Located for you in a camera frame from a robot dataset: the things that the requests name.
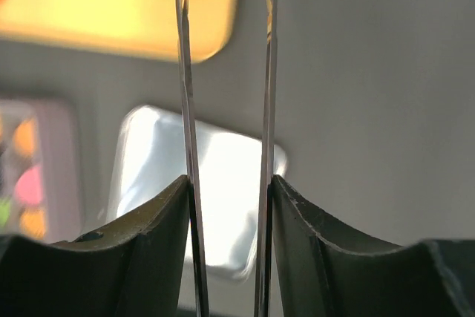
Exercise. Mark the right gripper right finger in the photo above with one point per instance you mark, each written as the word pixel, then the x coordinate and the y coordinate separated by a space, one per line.
pixel 327 268

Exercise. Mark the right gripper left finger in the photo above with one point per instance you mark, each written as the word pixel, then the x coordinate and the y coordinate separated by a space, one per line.
pixel 131 266

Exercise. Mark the silver tin lid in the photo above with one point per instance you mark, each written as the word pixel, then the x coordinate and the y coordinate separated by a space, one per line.
pixel 151 154

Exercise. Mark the round orange cookie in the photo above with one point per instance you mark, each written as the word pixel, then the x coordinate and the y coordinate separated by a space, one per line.
pixel 32 222

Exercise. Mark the pink cookie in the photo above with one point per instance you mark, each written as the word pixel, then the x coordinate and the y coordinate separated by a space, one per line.
pixel 28 188

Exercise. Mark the green cookie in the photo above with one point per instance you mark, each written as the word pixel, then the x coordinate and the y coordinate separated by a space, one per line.
pixel 5 208

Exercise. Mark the metal tongs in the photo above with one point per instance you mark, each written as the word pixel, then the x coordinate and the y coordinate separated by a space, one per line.
pixel 264 235

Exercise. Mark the orange leaf cookie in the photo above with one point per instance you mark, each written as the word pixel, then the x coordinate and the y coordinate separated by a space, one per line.
pixel 24 138

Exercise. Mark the pink cookie tin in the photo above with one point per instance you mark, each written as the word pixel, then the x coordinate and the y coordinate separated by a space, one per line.
pixel 57 159

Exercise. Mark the yellow cookie tray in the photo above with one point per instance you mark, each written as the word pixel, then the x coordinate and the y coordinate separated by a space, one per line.
pixel 145 28

